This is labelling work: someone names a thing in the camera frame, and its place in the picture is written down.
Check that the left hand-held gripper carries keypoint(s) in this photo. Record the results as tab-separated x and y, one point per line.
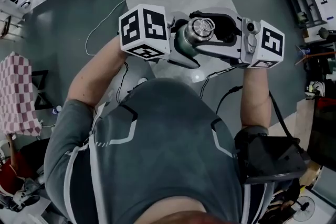
143	26

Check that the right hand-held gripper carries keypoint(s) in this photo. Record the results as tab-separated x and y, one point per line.
271	43

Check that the green steel flask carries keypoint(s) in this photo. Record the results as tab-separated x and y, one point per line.
185	42

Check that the person's right forearm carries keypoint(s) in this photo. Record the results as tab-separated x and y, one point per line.
256	97

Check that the person's left forearm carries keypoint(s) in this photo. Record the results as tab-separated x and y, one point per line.
89	78

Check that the grey metal shelf unit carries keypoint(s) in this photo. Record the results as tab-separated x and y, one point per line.
307	5

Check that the dark hanging bag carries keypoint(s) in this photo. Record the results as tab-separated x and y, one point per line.
323	33

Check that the person's grey shirt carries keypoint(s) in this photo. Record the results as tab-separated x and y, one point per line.
157	152

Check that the large beige floor mat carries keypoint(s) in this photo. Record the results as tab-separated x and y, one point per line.
304	112

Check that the clear water bottle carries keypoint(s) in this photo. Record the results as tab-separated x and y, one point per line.
57	110

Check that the red checkered cloth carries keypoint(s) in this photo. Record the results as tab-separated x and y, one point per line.
15	91

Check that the black floor fan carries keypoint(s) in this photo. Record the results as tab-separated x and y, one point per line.
303	207

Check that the white grey machine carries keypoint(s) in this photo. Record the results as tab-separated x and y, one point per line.
23	194

